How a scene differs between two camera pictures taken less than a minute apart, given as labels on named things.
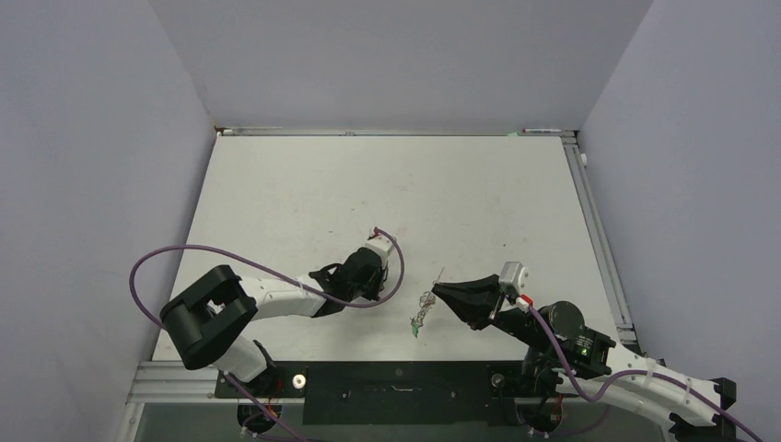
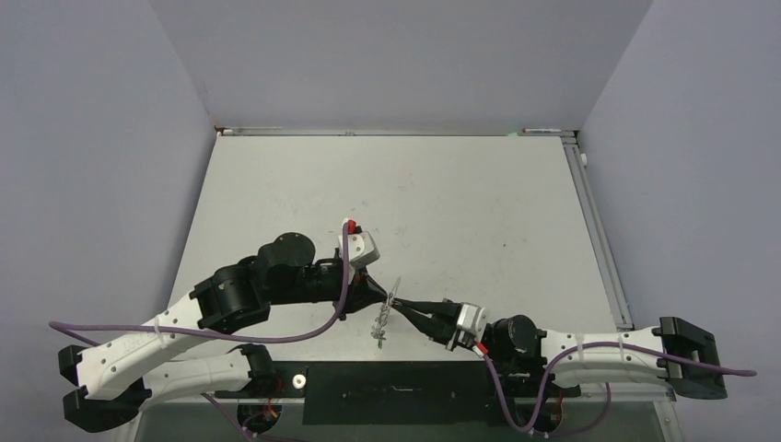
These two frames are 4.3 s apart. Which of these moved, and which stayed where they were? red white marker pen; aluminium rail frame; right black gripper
Moved: right black gripper
Stayed: aluminium rail frame; red white marker pen
